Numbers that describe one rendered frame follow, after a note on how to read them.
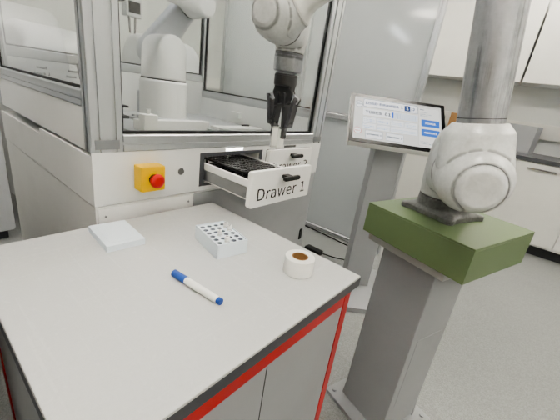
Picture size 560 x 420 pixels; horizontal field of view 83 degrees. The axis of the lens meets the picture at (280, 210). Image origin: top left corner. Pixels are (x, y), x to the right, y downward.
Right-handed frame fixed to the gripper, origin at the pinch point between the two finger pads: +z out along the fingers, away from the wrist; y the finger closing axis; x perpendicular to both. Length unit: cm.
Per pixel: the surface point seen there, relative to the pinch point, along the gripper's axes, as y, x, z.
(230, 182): -0.2, 19.5, 13.4
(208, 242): -16.3, 39.2, 21.5
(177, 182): 13.3, 29.5, 16.5
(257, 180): -10.8, 18.7, 9.8
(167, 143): 13.2, 33.0, 4.0
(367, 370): -47, -16, 78
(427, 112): -13, -108, -15
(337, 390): -38, -17, 98
